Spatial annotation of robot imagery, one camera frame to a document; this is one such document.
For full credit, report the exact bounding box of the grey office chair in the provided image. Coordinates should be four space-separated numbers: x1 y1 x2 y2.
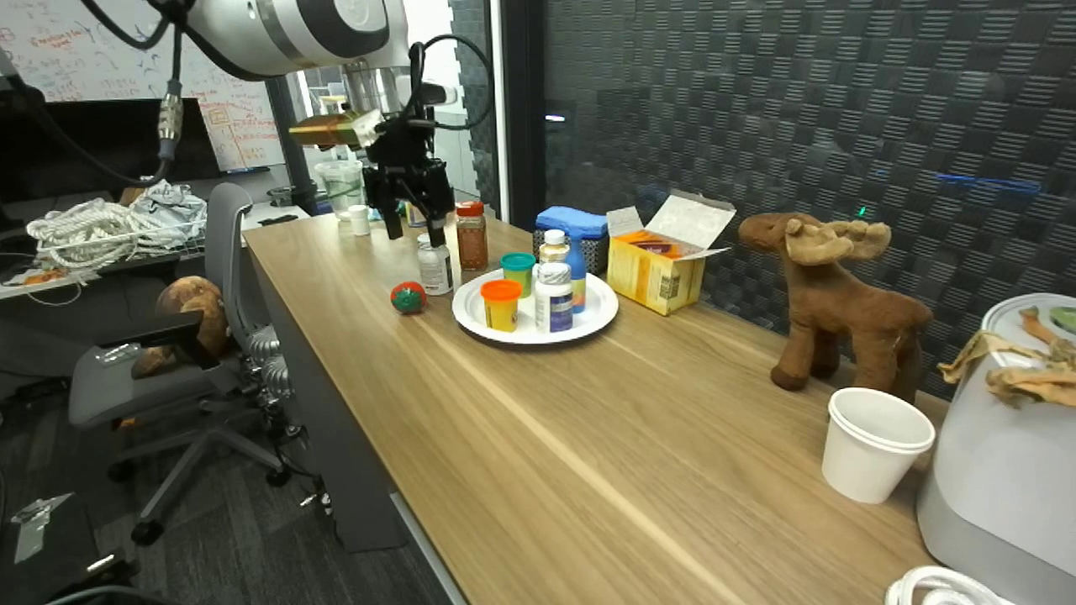
64 180 328 551

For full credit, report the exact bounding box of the cable with metal connector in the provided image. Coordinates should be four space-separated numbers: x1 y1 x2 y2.
78 0 189 176

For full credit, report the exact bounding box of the blue sponge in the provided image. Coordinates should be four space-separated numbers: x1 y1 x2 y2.
530 202 613 245

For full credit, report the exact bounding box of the brown moose plush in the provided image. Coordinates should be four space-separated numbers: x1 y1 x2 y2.
732 209 936 404

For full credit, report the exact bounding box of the tan crumpled strap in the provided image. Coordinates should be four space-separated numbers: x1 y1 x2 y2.
939 304 1076 411

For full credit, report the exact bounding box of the white paper cup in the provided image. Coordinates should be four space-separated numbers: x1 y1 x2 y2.
817 383 939 509

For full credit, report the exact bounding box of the white paper scrap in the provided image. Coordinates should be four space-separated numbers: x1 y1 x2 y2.
9 492 78 566

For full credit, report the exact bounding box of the white paper plate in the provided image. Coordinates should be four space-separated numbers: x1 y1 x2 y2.
449 265 621 350

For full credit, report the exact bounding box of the white rope bundle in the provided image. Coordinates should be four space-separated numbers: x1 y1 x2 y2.
24 196 155 280

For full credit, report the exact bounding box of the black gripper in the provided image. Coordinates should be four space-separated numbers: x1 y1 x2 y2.
358 108 457 251

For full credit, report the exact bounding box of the red strawberry plush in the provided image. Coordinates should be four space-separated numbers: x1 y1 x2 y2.
387 280 429 318

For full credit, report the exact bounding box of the brown teddy plush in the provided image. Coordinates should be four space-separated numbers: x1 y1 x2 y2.
130 271 231 380

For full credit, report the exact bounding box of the blue glue bottle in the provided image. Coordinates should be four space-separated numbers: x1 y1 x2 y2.
565 248 593 311

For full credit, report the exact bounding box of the yellow tub orange lid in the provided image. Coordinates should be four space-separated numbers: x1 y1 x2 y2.
477 277 523 336

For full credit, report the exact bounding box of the yellowish wrist camera box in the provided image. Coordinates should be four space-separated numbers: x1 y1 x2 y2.
287 108 387 150

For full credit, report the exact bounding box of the open yellow cardboard box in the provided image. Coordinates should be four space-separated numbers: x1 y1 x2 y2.
603 187 739 318

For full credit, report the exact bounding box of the small white bottle blue label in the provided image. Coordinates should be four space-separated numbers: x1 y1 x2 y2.
530 259 578 336

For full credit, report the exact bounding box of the orange cap spice jar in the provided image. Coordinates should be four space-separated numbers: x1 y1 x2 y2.
455 197 489 271

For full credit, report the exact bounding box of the coiled white cable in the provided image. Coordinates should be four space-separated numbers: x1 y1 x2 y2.
881 562 1018 605

